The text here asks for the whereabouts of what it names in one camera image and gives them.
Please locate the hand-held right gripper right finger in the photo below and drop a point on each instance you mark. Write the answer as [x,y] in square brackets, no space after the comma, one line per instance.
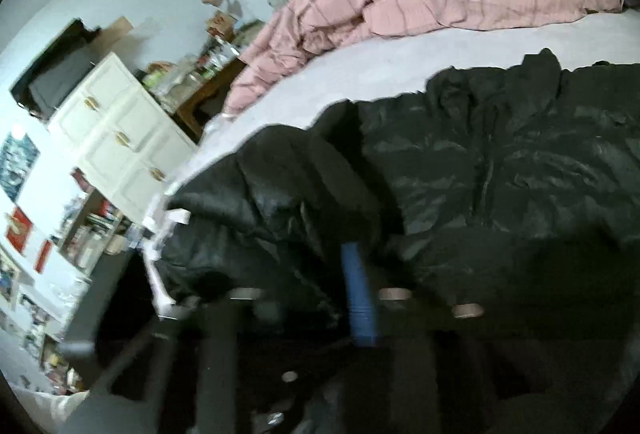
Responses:
[359,294]

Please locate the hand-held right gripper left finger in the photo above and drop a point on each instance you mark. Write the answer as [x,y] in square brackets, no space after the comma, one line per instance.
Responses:
[217,354]

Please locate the black puffer jacket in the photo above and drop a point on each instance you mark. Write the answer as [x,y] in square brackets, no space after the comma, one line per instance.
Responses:
[500,153]

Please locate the white charger block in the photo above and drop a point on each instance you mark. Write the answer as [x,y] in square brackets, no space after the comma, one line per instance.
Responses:
[180,217]

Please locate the cluttered bookshelf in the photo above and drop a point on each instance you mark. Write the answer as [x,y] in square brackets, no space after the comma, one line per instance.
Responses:
[90,234]

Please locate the brown wooden table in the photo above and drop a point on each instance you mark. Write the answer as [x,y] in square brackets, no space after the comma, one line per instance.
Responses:
[210,88]

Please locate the white drawer cabinet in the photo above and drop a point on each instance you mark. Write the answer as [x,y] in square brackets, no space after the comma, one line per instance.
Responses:
[115,113]

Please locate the cluttered wooden side table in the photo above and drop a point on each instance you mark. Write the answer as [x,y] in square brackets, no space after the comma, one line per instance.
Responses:
[175,78]

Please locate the red printed carton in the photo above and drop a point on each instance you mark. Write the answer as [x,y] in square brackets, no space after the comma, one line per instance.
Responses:
[222,24]

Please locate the black television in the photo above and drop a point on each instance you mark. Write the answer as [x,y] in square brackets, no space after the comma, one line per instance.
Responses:
[55,73]

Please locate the cardboard box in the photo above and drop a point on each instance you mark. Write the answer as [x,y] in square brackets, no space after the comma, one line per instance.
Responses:
[117,26]

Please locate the red wall poster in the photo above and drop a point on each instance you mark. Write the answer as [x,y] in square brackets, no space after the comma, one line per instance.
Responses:
[19,229]

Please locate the blue wall poster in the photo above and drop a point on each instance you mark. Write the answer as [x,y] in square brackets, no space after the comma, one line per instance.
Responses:
[17,163]

